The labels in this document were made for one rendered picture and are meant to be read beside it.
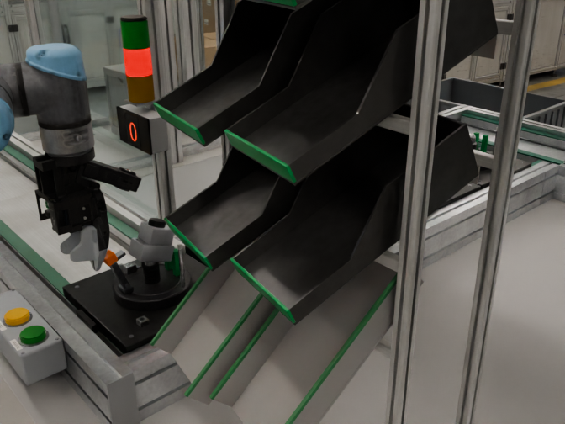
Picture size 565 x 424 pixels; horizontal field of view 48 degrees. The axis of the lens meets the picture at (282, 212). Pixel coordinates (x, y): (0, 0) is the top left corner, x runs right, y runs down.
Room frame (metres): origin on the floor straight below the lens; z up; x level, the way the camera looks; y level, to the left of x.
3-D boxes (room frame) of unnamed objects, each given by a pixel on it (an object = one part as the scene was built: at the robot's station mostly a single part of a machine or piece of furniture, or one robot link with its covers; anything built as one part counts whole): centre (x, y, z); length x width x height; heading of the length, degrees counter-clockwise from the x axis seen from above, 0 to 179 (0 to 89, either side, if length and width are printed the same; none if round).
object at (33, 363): (0.90, 0.45, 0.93); 0.21 x 0.07 x 0.06; 41
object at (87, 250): (0.88, 0.31, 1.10); 0.06 x 0.03 x 0.09; 131
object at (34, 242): (1.21, 0.41, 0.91); 0.84 x 0.28 x 0.10; 41
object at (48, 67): (0.90, 0.32, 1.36); 0.09 x 0.08 x 0.11; 111
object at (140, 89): (1.19, 0.27, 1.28); 0.05 x 0.05 x 0.05
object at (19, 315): (0.90, 0.45, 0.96); 0.04 x 0.04 x 0.02
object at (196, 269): (0.97, 0.23, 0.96); 0.24 x 0.24 x 0.02; 41
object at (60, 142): (0.90, 0.32, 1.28); 0.08 x 0.08 x 0.05
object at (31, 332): (0.84, 0.41, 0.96); 0.04 x 0.04 x 0.02
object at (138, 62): (1.19, 0.27, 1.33); 0.05 x 0.05 x 0.05
